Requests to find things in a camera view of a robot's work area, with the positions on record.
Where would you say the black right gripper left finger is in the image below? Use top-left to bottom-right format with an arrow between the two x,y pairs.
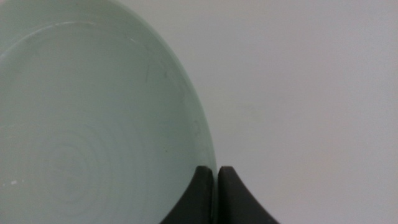
160,166 -> 215,224

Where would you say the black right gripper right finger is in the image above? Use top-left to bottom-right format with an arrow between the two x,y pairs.
217,166 -> 280,224

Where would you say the pale green shallow bowl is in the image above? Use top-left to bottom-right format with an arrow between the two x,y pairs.
0,0 -> 218,224

